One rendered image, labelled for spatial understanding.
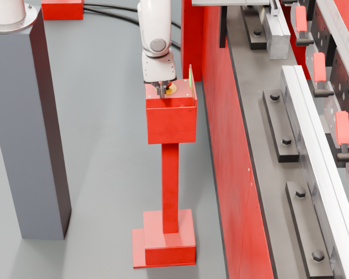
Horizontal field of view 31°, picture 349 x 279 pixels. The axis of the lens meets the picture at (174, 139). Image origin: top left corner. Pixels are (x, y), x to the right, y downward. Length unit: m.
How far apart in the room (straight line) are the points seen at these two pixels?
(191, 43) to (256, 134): 1.61
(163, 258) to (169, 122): 0.70
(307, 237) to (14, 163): 1.27
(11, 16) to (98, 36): 1.88
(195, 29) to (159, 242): 1.28
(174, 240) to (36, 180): 0.59
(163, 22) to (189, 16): 1.53
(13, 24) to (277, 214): 1.04
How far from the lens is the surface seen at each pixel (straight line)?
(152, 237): 2.52
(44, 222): 2.64
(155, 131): 2.06
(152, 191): 2.86
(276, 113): 1.85
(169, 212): 2.44
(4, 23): 2.09
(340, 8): 1.34
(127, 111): 3.30
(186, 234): 2.53
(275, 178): 1.69
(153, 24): 1.75
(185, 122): 2.04
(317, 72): 1.36
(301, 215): 1.57
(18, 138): 2.34
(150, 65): 1.93
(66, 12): 4.10
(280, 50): 2.12
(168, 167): 2.27
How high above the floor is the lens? 2.04
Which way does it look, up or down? 41 degrees down
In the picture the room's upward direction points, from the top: straight up
